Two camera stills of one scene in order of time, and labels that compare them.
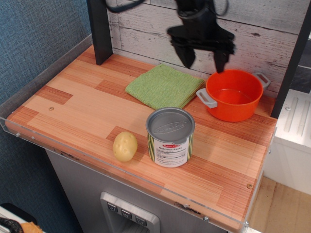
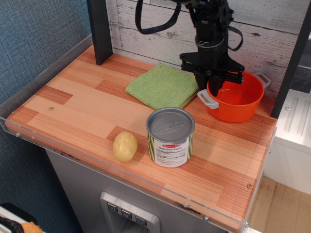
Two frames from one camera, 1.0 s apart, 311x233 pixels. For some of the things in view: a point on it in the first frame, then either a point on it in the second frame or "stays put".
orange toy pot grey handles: [234, 95] stays put
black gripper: [202, 33] to [212, 56]
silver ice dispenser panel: [122, 216] stays put
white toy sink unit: [289, 158] stays put
